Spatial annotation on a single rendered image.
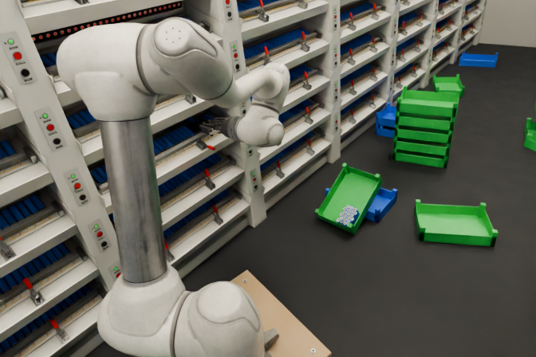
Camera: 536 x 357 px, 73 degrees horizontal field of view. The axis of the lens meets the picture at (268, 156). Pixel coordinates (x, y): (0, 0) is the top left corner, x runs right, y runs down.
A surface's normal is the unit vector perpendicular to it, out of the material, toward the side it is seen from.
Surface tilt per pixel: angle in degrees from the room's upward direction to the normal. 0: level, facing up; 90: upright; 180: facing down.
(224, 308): 7
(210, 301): 11
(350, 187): 28
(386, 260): 0
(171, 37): 49
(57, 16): 111
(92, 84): 80
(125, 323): 71
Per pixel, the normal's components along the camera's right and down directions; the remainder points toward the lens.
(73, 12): 0.73, 0.56
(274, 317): -0.07, -0.85
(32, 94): 0.74, 0.28
